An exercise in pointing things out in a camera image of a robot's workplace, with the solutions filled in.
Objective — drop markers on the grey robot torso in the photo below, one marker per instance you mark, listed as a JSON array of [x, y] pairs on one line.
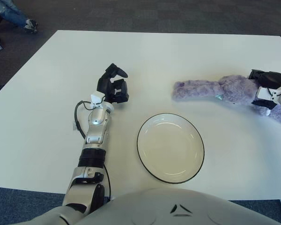
[[154, 206]]

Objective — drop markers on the person's leg in jeans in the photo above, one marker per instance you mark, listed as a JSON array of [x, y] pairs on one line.
[[9, 10]]

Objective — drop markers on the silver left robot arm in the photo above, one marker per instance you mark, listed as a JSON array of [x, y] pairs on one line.
[[97, 119]]

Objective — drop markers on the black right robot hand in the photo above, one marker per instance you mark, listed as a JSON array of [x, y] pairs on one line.
[[274, 79]]

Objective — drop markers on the grey sneaker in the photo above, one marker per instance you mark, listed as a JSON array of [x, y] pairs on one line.
[[31, 25]]

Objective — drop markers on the purple plush bunny doll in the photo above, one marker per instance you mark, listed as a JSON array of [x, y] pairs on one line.
[[201, 90]]

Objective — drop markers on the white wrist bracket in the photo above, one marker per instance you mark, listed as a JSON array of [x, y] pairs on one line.
[[97, 96], [264, 93]]

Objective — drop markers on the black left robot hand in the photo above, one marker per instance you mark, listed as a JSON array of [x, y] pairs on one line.
[[104, 86]]

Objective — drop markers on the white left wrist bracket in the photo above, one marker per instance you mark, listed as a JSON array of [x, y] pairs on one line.
[[97, 96]]

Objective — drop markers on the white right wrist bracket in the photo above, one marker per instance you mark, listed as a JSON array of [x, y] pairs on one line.
[[264, 93]]

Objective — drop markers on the white plate with black rim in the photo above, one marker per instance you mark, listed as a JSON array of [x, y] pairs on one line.
[[171, 150]]

